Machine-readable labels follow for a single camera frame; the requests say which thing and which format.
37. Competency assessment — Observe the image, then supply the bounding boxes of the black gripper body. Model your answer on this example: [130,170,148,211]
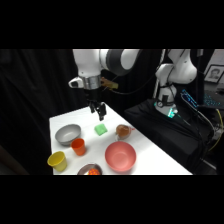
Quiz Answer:
[85,88,107,108]

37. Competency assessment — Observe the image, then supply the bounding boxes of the grey bowl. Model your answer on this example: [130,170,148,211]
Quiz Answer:
[54,123,83,147]

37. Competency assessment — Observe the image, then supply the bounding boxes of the pink bowl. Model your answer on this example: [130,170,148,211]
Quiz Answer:
[104,140,137,173]

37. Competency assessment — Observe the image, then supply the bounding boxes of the metal bowl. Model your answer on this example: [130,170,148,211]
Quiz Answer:
[77,162,103,176]

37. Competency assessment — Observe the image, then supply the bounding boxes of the clear glass mug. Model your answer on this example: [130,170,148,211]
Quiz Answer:
[115,123,136,140]

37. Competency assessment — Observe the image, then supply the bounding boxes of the orange cup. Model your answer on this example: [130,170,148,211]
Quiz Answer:
[70,138,87,157]

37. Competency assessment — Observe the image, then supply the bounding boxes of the black curtain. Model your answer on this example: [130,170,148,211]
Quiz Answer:
[0,49,164,175]

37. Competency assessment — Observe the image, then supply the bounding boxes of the orange balls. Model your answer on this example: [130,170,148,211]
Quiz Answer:
[87,168,101,176]

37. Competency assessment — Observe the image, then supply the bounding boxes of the yellow cup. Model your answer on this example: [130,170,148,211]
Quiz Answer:
[46,150,68,173]

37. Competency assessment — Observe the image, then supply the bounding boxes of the black cloth-covered robot stand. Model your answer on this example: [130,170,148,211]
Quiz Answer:
[123,98,214,175]

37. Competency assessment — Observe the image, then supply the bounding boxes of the small green light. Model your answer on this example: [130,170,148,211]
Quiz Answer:
[166,108,176,119]

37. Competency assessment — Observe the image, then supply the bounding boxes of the blue-lit keyboard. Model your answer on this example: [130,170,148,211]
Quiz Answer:
[180,89,201,110]

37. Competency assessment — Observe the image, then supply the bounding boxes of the framed portrait picture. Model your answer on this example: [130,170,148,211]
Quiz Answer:
[203,64,224,84]

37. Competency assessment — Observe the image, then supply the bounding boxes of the tan wrist camera box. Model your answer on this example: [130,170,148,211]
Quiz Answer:
[99,77,120,91]

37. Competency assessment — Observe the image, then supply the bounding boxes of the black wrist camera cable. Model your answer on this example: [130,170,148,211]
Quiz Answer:
[113,49,168,96]

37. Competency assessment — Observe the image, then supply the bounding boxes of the yellow cable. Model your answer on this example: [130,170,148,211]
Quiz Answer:
[208,108,224,152]

